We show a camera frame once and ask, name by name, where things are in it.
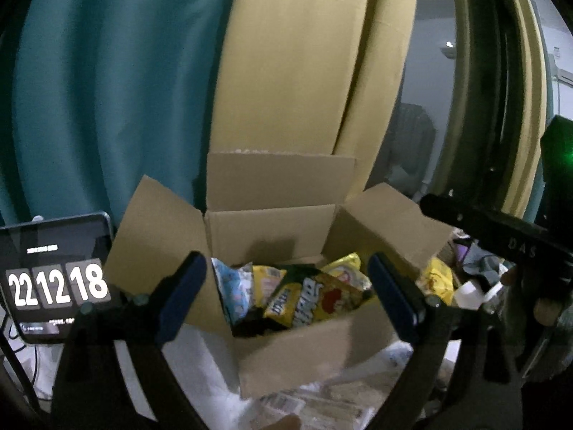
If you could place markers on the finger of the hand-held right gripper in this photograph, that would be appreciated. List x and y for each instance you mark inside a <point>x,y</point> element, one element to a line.
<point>452,215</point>

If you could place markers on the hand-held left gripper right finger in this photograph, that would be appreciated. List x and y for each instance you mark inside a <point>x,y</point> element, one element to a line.
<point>394,300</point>

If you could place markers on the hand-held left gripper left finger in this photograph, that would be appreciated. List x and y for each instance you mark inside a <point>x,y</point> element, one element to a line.
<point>179,300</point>

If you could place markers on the brown cardboard box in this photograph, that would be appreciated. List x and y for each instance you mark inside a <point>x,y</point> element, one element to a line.
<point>304,358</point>

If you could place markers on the clear packet with barcode label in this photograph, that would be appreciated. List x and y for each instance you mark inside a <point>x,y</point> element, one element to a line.
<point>313,407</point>

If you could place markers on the person's right hand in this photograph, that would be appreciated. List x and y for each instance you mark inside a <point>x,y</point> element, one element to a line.
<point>548,311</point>

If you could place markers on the person's left hand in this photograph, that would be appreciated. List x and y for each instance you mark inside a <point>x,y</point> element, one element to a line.
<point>282,423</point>

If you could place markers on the crumpled yellow snack packet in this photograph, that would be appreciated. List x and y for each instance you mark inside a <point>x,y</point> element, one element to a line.
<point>436,280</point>

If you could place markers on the light blue snack packet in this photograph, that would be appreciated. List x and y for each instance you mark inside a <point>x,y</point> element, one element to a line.
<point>232,291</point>

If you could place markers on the yellow snack packet cartoon print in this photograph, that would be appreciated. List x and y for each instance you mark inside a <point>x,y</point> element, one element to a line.
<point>347,271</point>

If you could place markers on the grey cloth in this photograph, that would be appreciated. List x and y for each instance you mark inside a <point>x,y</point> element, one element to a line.
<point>483,266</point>

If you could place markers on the white patterned tablecloth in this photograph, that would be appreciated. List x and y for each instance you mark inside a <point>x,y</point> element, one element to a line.
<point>215,367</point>

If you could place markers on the white plastic container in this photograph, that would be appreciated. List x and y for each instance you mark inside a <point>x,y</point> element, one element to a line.
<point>470,295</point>

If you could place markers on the yellow snack packet red print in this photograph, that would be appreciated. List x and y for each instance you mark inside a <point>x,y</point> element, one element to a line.
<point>313,300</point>

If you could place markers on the black device with green light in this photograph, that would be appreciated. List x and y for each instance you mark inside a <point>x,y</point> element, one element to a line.
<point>557,165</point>

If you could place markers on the tablet with clock display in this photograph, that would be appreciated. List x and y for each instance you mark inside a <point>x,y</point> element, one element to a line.
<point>58,242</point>

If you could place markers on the narrow yellow curtain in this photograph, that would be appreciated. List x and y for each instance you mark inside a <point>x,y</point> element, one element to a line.
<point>528,98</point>

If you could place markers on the dark framed glass door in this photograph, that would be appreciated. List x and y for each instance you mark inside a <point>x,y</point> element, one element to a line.
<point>429,76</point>

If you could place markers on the white air conditioner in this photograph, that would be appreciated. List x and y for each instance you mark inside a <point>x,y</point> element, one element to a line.
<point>565,75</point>

